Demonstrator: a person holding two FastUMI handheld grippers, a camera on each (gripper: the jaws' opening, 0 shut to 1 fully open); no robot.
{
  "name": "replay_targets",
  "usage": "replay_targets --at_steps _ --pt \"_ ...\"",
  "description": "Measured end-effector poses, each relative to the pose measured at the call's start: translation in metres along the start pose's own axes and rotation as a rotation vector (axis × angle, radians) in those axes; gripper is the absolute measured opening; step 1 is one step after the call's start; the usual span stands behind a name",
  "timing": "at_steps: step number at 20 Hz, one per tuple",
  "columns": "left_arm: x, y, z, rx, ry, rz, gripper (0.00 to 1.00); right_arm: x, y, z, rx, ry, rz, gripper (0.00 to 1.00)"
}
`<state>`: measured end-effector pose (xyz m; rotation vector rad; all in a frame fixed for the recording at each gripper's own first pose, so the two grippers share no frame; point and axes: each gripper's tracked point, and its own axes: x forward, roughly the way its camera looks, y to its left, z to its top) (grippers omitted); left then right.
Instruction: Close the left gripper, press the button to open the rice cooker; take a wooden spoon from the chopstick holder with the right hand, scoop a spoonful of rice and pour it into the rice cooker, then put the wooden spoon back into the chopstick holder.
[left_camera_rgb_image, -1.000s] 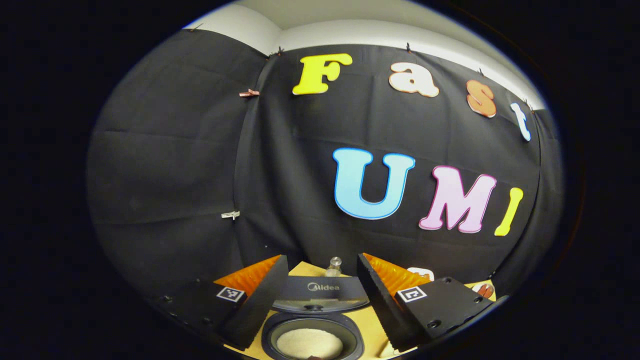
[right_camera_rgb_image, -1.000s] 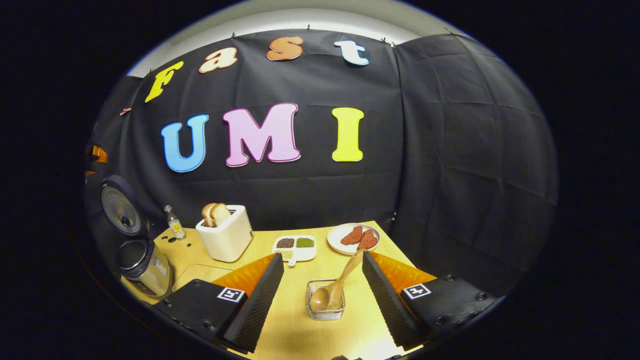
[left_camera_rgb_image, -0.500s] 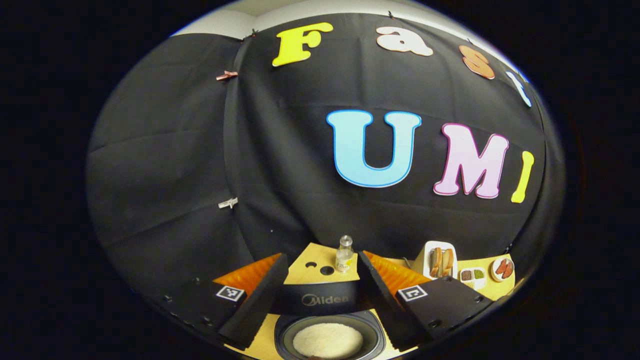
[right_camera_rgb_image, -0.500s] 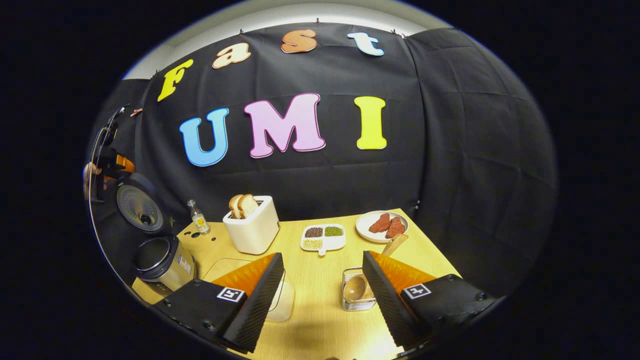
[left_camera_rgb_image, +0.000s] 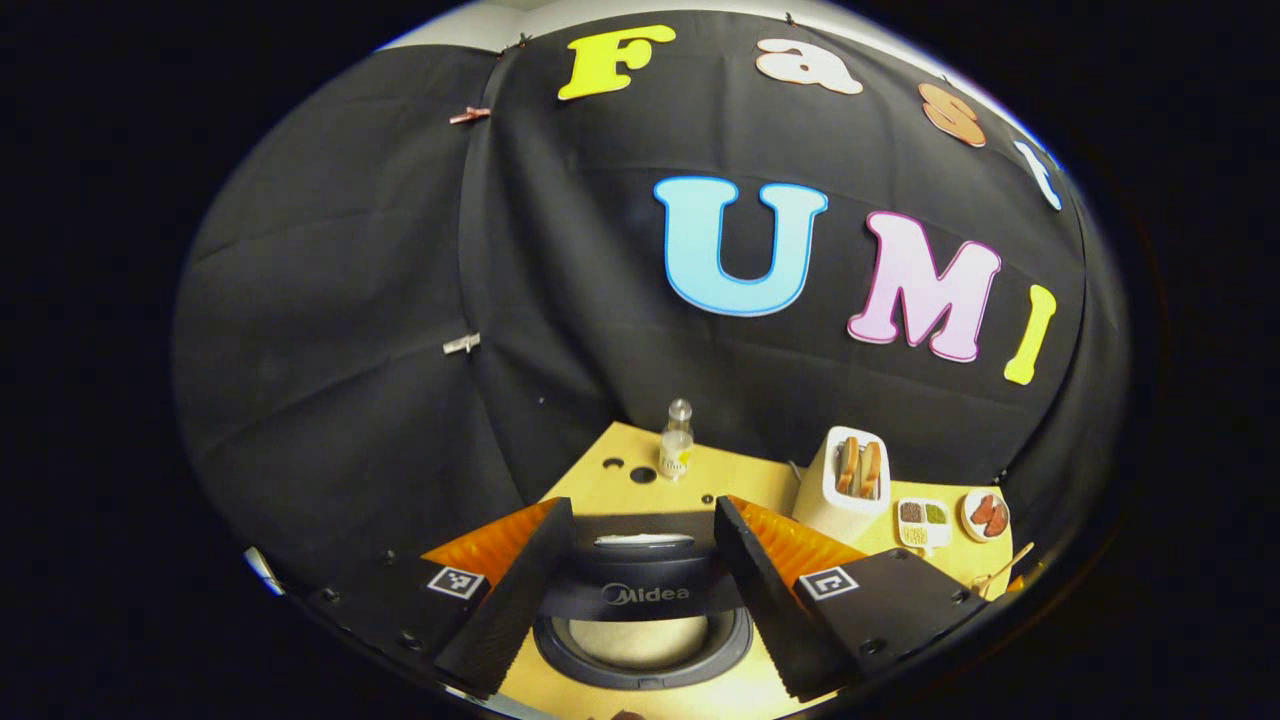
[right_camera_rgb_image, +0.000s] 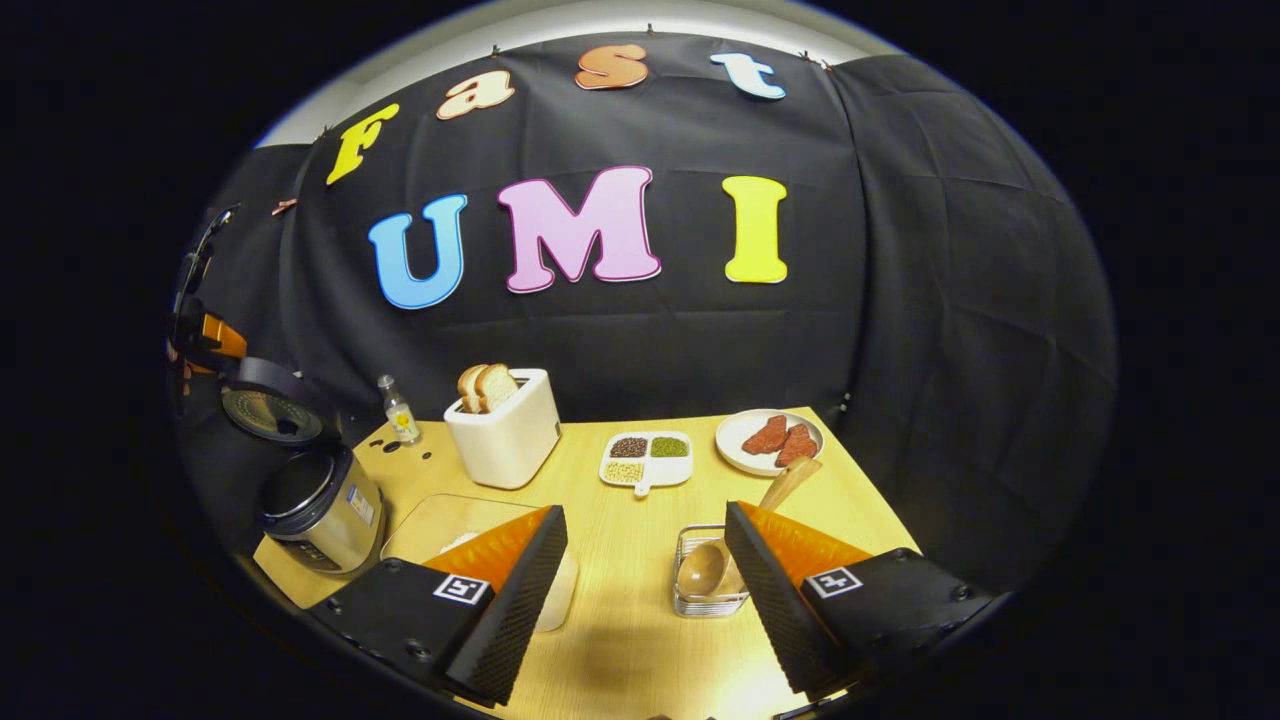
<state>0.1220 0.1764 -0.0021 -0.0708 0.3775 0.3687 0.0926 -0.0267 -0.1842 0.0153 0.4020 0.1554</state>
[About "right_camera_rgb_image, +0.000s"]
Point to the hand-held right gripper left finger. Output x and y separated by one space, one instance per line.
520 600

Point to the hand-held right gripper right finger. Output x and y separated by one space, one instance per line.
770 600

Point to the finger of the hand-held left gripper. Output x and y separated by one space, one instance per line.
226 338

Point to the wooden spoon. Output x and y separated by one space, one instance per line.
705 570

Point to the silver black rice cooker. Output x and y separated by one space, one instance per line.
330 520

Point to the clear plastic rice container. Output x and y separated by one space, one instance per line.
420 525

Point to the red backdrop clip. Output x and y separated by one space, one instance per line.
284 206

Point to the white round plate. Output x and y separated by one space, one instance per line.
735 450

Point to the white toaster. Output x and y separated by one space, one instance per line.
510 445

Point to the red meat piece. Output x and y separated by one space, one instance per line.
797 446
765 436

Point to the white divided dish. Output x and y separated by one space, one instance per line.
668 472

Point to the pile of yellow soybeans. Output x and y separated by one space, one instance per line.
624 472

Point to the pile of green beans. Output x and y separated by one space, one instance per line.
669 447

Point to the pile of brown beans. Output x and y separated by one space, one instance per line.
628 447

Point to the small glass bottle yellow label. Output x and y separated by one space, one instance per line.
401 420

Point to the bread slice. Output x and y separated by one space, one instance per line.
468 388
497 385

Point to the black backdrop cloth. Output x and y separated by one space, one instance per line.
900 300

